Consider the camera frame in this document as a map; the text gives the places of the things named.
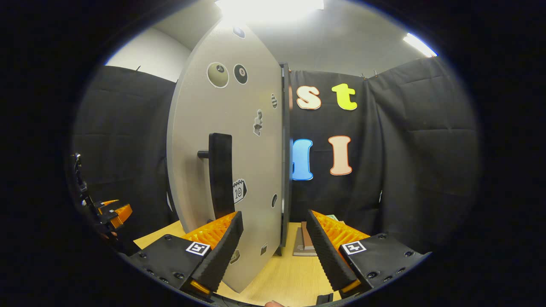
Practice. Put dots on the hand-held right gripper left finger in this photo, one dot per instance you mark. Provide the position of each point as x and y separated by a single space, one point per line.
224 251

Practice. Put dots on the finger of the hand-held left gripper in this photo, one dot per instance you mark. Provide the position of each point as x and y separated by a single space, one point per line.
121 213
108 203

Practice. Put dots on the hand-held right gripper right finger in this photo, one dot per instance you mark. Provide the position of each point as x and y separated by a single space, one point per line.
326 256

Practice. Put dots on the dark grey cabinet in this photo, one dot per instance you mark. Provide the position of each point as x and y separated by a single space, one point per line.
286 170

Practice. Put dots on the grey cabinet door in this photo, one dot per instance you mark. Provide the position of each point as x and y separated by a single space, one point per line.
200 119

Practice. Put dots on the brown book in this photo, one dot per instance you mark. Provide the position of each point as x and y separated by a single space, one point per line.
307 236

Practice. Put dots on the black backdrop cloth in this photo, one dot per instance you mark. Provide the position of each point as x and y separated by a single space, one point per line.
418 162

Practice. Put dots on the small ceiling light panel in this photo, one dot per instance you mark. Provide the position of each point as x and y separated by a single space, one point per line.
419 44

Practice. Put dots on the large ceiling light panel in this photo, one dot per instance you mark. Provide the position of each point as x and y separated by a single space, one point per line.
271 9

